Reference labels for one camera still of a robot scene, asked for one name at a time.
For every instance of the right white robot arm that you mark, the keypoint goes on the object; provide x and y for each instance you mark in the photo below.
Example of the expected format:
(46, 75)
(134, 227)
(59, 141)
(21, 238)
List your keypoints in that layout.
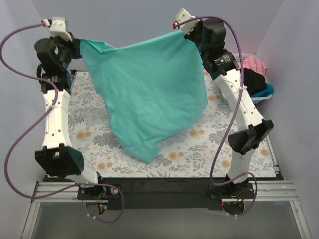
(228, 75)

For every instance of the teal t shirt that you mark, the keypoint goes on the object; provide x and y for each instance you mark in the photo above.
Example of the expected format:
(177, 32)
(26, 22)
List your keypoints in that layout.
(151, 90)

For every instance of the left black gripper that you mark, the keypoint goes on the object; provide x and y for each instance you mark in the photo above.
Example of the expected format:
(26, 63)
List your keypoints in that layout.
(75, 49)

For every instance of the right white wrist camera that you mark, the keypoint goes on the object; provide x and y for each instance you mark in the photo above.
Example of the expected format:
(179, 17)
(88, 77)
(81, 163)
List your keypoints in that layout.
(185, 21)

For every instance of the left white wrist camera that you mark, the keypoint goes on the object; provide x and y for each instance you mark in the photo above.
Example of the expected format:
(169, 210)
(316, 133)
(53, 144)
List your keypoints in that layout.
(57, 27)

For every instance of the blue t shirt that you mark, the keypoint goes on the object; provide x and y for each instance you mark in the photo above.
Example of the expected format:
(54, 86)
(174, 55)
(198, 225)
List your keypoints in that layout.
(269, 90)

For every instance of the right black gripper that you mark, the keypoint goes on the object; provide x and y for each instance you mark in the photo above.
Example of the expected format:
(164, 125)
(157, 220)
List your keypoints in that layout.
(190, 35)

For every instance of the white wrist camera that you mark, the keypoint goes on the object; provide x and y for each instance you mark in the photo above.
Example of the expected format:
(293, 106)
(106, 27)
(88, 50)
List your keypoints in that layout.
(185, 21)
(57, 27)

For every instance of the floral table cloth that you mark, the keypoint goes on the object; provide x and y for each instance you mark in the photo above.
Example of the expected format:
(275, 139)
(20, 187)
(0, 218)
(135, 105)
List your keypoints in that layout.
(195, 152)

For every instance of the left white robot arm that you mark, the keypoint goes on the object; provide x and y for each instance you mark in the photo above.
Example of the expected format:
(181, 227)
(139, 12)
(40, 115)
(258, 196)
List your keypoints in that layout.
(57, 156)

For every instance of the black t shirt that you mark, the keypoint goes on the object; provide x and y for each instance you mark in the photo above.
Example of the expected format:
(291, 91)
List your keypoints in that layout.
(254, 81)

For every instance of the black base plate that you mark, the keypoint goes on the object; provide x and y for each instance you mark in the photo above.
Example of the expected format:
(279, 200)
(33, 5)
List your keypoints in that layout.
(166, 193)

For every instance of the aluminium frame rail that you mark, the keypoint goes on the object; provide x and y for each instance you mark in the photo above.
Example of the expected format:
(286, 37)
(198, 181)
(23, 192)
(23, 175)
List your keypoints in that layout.
(273, 213)

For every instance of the pink t shirt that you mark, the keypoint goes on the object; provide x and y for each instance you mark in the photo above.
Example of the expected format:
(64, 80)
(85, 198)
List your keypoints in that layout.
(256, 65)

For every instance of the white plastic laundry basket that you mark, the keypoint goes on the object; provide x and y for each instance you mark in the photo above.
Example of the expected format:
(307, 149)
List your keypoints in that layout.
(256, 100)

